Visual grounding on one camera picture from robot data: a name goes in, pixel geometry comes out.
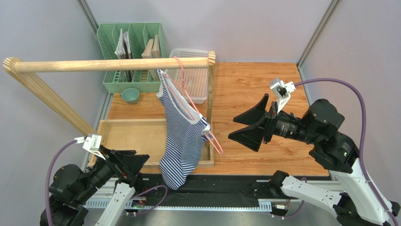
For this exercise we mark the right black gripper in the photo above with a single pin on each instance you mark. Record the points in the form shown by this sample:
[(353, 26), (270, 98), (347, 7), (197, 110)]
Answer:
[(269, 122)]

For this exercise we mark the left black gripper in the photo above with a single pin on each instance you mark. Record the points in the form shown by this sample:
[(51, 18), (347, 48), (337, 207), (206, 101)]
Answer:
[(133, 161)]

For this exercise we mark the blue white striped tank top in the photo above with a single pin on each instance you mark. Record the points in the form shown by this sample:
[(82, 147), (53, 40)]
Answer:
[(186, 133)]

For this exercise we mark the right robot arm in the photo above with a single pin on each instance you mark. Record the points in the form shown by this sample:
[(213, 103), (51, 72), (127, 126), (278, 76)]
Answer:
[(357, 204)]

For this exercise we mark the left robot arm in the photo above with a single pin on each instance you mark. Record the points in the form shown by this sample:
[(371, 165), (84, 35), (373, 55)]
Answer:
[(72, 188)]

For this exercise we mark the small teal bowl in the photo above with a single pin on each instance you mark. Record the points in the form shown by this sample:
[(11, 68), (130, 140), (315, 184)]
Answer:
[(130, 95)]

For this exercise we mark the white perforated plastic basket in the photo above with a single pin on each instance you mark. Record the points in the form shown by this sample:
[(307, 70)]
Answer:
[(196, 80)]

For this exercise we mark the papers in organizer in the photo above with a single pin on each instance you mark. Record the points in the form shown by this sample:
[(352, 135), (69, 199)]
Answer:
[(123, 50)]

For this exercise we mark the wooden boards in organizer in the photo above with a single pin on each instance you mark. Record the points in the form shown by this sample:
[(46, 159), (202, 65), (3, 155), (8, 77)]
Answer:
[(152, 50)]

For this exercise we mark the green plastic file organizer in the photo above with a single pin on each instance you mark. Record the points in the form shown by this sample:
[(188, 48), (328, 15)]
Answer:
[(139, 34)]

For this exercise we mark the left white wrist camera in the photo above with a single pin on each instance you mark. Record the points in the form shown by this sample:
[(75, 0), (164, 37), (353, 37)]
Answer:
[(91, 143)]

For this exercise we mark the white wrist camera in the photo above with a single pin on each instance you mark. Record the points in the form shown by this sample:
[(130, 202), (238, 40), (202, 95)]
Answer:
[(282, 91), (91, 143)]

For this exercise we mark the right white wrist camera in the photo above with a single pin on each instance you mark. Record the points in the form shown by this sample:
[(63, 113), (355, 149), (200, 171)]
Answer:
[(282, 91)]

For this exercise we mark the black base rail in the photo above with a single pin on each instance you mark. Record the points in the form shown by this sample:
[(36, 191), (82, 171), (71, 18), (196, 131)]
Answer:
[(215, 193)]

